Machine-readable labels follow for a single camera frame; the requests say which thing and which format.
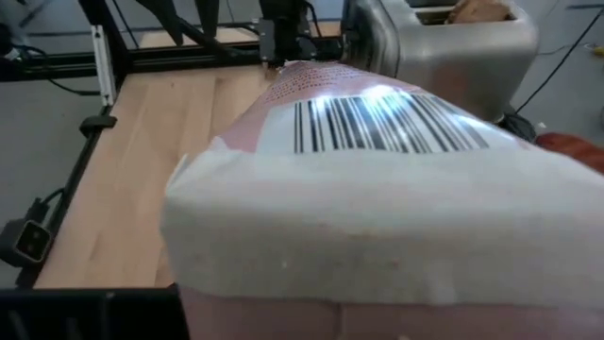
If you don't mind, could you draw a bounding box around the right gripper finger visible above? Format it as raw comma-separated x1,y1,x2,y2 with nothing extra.
0,284,191,340

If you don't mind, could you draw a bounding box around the pink cereal box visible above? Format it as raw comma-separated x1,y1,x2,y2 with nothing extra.
159,59,604,340

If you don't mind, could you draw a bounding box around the brown toast slice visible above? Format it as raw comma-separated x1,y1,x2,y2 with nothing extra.
445,0,514,25

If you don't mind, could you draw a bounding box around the black table clamp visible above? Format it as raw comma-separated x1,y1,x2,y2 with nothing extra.
78,114,119,139

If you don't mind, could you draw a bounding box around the stainless steel four-slot toaster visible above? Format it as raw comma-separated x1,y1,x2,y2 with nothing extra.
340,0,540,125

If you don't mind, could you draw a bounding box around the black table-level camera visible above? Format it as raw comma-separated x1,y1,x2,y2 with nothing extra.
0,217,54,269

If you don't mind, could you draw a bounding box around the black table camera cable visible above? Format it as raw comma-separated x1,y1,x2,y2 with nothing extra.
27,187,67,223

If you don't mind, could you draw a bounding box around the white metal bracket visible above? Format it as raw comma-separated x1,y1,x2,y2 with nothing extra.
91,24,118,108

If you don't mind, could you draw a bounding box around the black aluminium table frame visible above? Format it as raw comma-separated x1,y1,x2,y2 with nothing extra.
0,0,348,290

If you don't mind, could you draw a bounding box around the black toaster power cord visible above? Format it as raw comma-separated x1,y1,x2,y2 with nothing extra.
497,7,604,143

